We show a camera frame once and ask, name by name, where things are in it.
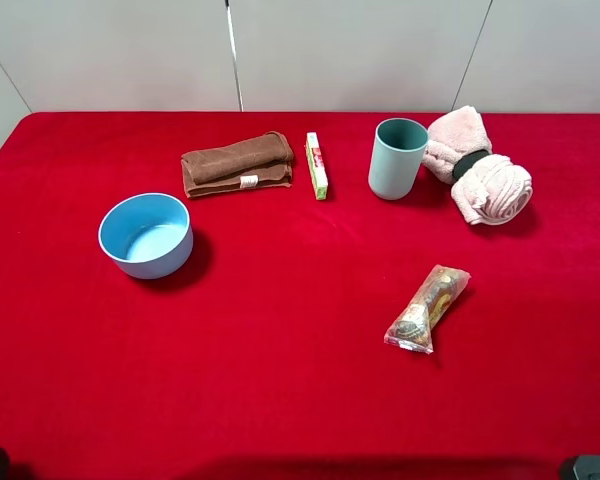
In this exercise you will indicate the pink towel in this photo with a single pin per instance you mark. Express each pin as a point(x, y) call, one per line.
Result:
point(487, 188)

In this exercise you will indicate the green white toothpaste box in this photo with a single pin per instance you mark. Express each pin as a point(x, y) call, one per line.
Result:
point(316, 166)

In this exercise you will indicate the folded brown towel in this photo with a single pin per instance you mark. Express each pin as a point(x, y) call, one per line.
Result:
point(260, 162)

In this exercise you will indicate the red velvet tablecloth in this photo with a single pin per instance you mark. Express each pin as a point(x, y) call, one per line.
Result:
point(264, 356)

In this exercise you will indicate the teal green cup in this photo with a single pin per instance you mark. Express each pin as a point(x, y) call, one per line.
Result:
point(397, 153)

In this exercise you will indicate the packaged brown snack bar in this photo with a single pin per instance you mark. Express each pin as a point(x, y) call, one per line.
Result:
point(412, 329)

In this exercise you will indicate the blue round bowl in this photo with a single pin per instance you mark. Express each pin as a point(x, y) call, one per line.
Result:
point(148, 236)

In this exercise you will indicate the black right base corner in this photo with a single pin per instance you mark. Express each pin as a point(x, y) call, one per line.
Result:
point(582, 467)

